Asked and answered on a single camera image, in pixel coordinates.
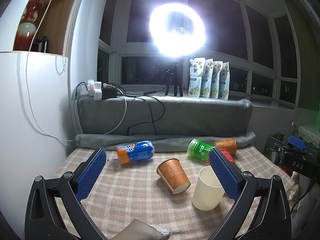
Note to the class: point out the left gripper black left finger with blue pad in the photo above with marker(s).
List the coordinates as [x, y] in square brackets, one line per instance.
[43, 219]

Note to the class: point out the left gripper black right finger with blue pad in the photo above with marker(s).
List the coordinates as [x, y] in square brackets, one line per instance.
[272, 217]

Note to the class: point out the cream paper cup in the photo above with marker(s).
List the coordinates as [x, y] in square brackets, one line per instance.
[208, 191]

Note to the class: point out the red cup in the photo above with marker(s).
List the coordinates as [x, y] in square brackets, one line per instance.
[227, 155]

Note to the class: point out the orange paper cup back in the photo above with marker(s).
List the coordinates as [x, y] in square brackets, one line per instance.
[229, 144]

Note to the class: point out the orange paper cup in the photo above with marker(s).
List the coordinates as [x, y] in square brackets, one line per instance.
[229, 144]
[173, 175]

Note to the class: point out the orange paper cup front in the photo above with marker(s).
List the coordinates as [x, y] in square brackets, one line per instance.
[173, 175]

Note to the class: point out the grey crumpled paper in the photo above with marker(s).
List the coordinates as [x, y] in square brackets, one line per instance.
[137, 229]

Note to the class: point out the grey blanket on sofa back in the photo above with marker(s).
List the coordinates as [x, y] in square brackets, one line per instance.
[170, 123]

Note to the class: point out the checkered beige tablecloth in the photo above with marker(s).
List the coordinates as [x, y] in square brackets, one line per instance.
[135, 191]

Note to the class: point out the white refill pouch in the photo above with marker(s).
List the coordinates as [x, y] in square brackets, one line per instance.
[214, 89]
[224, 81]
[195, 76]
[206, 78]

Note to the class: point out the white power strip with plugs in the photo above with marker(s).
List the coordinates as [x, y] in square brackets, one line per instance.
[94, 88]

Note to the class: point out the black power adapter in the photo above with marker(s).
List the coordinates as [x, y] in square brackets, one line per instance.
[109, 92]

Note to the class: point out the black tripod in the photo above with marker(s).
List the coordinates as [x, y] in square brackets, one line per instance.
[174, 77]

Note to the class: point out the red white vase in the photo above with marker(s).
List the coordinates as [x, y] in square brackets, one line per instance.
[26, 28]

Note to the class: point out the bright ring light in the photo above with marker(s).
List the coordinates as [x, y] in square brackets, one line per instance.
[176, 29]

